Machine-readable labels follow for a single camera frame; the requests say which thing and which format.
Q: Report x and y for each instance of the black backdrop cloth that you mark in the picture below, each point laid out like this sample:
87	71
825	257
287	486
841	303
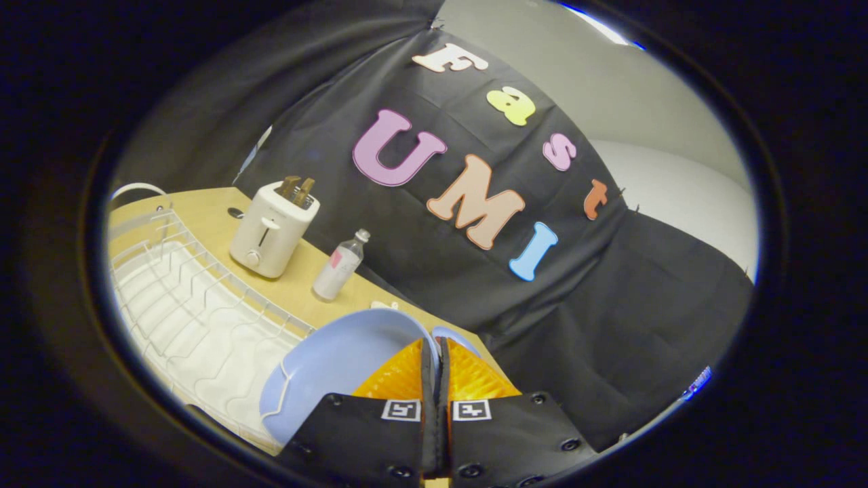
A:
475	203

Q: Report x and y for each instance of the clear plastic bottle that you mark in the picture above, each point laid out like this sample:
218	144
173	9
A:
339	268

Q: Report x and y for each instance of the white toaster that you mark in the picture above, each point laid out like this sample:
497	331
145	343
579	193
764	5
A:
271	230

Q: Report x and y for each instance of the light blue plate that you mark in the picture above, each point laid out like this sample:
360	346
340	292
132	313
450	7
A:
332	373

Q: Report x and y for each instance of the brown toast slice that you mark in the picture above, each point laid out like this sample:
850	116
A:
288	186
304	192

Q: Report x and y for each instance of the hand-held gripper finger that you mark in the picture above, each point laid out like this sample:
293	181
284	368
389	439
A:
443	407
430	407

